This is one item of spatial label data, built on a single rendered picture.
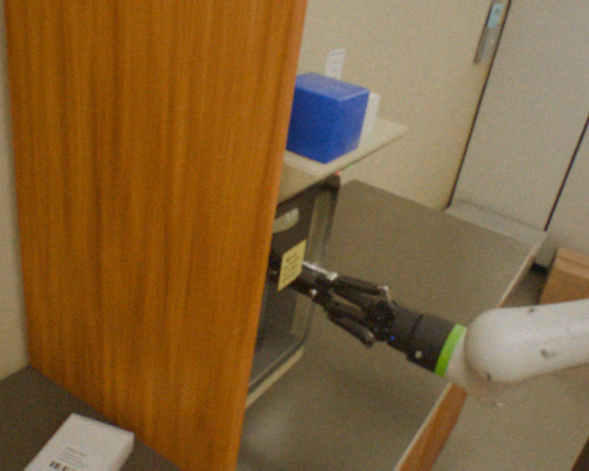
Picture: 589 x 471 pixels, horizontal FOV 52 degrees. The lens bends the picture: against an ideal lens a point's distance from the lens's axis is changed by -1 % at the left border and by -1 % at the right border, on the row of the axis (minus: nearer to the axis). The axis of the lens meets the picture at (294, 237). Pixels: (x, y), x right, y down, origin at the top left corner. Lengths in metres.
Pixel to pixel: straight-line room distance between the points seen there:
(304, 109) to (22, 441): 0.75
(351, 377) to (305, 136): 0.67
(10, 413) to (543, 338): 0.91
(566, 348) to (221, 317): 0.47
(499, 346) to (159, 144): 0.53
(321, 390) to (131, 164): 0.66
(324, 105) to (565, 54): 3.09
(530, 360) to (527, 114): 3.08
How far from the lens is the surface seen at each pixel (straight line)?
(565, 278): 3.73
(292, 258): 1.07
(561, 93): 3.84
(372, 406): 1.29
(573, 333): 0.90
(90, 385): 1.19
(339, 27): 0.98
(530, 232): 3.93
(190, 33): 0.76
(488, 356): 0.88
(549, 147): 3.91
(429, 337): 1.02
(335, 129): 0.80
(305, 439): 1.20
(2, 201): 1.16
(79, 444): 1.11
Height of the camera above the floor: 1.80
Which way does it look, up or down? 28 degrees down
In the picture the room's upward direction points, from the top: 10 degrees clockwise
